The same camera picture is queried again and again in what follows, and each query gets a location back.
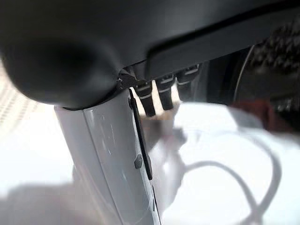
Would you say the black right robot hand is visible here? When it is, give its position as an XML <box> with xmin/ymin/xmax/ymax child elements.
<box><xmin>0</xmin><ymin>0</ymin><xmax>300</xmax><ymax>225</ymax></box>

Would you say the cream wicker basket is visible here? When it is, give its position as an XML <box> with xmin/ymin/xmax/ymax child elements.
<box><xmin>0</xmin><ymin>77</ymin><xmax>42</xmax><ymax>120</ymax></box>

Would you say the red cloth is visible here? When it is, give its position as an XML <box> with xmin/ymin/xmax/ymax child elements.
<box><xmin>231</xmin><ymin>99</ymin><xmax>274</xmax><ymax>130</ymax></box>

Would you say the white cloth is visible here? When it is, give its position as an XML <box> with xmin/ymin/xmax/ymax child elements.
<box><xmin>0</xmin><ymin>100</ymin><xmax>300</xmax><ymax>225</ymax></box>

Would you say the grey washing machine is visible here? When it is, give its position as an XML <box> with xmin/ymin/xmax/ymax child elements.
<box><xmin>203</xmin><ymin>21</ymin><xmax>300</xmax><ymax>133</ymax></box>

